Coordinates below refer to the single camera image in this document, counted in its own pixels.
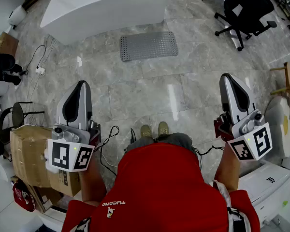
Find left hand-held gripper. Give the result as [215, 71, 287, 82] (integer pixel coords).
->
[43, 80, 102, 173]

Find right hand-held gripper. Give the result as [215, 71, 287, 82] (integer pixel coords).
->
[213, 73, 273, 161]

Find grey rubber bath mat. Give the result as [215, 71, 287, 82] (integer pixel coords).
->
[119, 31, 179, 62]

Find person's right forearm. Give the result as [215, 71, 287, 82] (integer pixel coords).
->
[214, 143, 245, 193]

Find person's left forearm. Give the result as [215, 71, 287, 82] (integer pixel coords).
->
[78, 151, 108, 206]

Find white bathtub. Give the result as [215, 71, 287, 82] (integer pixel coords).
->
[40, 0, 168, 45]

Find person's left tan shoe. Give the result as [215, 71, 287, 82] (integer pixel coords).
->
[140, 124, 152, 138]

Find person's tan shoe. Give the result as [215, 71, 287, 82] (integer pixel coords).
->
[158, 121, 170, 140]
[140, 124, 152, 138]

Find person's grey shorts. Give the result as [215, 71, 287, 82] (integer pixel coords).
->
[125, 132, 196, 154]

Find brown cardboard box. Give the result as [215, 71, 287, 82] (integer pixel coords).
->
[9, 124, 82, 198]

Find person's right tan shoe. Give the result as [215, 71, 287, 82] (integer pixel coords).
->
[158, 121, 170, 140]

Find black office chair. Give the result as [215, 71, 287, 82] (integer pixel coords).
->
[214, 0, 278, 52]

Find black bundle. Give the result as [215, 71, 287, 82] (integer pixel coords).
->
[0, 49, 24, 86]

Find white cabinet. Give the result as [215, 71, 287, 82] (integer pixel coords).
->
[236, 150, 290, 227]

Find brown wooden board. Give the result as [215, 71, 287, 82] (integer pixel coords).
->
[0, 31, 19, 58]

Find red printed bag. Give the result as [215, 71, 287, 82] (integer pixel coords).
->
[12, 180, 36, 212]

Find person's red shirt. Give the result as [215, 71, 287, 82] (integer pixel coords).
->
[61, 143, 261, 232]

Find white round bin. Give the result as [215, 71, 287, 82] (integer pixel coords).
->
[8, 5, 27, 26]

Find thin black power cable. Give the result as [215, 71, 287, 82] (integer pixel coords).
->
[21, 44, 46, 76]

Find white shoulder strap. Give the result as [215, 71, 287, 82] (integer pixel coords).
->
[70, 216, 92, 232]
[211, 180, 251, 232]

